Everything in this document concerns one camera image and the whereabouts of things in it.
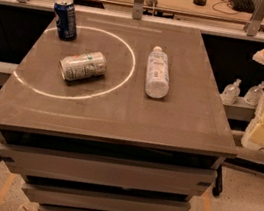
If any right sanitizer bottle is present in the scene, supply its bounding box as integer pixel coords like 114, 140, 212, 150
244, 81, 264, 107

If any grey drawer cabinet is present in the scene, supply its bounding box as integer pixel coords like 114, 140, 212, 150
0, 11, 236, 211

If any white green soda can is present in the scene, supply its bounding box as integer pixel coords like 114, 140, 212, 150
59, 52, 107, 81

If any right metal bracket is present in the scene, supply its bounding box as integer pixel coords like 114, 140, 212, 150
244, 0, 264, 37

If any black keyboard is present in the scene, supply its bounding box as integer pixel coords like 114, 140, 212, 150
230, 0, 255, 14

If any left sanitizer bottle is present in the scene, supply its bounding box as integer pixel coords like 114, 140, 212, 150
221, 79, 241, 104

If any blue soda can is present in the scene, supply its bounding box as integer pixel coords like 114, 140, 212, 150
54, 0, 77, 41

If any sanitizer bottle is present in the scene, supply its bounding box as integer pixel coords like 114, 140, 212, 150
244, 81, 264, 107
221, 79, 241, 104

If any clear plastic water bottle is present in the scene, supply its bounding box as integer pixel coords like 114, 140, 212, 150
144, 46, 170, 99

